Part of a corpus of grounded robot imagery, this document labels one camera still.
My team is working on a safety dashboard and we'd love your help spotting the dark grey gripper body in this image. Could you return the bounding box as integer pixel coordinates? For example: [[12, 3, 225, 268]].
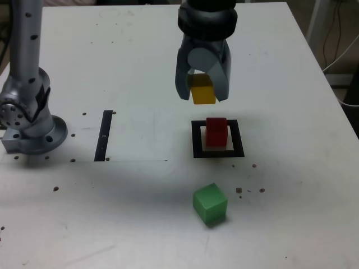
[[179, 32, 230, 62]]

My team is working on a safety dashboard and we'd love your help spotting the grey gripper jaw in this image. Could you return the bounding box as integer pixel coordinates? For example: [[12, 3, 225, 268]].
[[187, 47, 233, 103], [174, 46, 193, 101]]

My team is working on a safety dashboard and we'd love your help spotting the yellow cube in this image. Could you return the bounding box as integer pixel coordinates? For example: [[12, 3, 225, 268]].
[[189, 73, 217, 105]]

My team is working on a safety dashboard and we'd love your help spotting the red cube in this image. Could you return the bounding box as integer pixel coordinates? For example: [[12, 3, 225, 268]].
[[205, 117, 228, 148]]

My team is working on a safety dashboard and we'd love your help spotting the green cube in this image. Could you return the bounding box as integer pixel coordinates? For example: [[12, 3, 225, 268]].
[[192, 182, 228, 226]]

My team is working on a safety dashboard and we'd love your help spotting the black tape square outline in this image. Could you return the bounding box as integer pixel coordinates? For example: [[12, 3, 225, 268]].
[[191, 119, 245, 159]]

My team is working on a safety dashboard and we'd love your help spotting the black tape strip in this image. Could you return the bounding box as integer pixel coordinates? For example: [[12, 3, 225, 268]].
[[94, 110, 113, 163]]

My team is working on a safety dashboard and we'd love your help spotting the grey shelf board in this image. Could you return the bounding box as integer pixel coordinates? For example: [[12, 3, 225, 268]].
[[325, 73, 359, 89]]

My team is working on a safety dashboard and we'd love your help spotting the white metal frame post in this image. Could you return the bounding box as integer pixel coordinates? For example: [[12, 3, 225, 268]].
[[305, 0, 330, 43]]

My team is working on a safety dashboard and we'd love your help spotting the white cable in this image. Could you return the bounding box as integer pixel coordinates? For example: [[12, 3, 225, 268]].
[[321, 35, 359, 73], [334, 89, 359, 108]]

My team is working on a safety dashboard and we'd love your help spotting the black hanging cable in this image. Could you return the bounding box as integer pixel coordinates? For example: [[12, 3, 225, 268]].
[[322, 0, 345, 68]]

